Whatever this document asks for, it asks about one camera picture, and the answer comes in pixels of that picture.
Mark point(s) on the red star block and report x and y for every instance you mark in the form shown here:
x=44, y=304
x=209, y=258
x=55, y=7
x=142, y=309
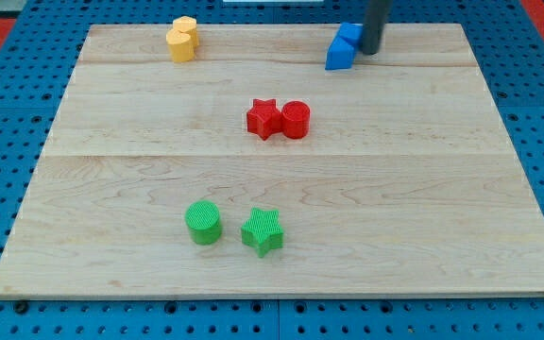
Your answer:
x=264, y=118

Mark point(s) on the green star block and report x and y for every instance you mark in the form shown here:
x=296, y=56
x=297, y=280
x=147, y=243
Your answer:
x=262, y=231

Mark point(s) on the light wooden board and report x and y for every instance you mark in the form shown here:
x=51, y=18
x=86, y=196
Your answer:
x=406, y=185

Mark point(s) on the red cylinder block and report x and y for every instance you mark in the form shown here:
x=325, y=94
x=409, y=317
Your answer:
x=295, y=116

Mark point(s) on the green cylinder block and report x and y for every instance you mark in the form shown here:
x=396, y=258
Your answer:
x=203, y=222

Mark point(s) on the front blue block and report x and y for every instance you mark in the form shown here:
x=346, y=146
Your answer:
x=341, y=53

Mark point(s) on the front yellow heart block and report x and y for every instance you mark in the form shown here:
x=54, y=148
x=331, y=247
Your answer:
x=180, y=46

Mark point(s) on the rear blue cube block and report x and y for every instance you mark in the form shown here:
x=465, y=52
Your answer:
x=350, y=33

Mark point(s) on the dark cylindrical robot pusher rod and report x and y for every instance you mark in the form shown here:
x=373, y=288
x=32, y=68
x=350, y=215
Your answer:
x=376, y=15

